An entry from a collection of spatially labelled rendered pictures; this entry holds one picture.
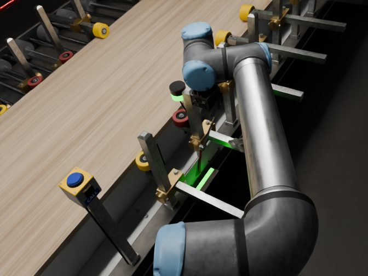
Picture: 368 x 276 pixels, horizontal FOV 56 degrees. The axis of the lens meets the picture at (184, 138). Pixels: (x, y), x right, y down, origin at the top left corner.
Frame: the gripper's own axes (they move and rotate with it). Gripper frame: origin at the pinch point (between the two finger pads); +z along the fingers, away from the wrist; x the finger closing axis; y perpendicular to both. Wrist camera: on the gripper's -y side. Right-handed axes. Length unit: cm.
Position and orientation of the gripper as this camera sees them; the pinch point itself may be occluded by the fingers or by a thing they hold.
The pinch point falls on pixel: (214, 112)
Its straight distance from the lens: 129.4
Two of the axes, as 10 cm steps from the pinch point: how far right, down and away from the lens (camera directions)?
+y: -5.5, 6.9, -4.7
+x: 8.1, 3.2, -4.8
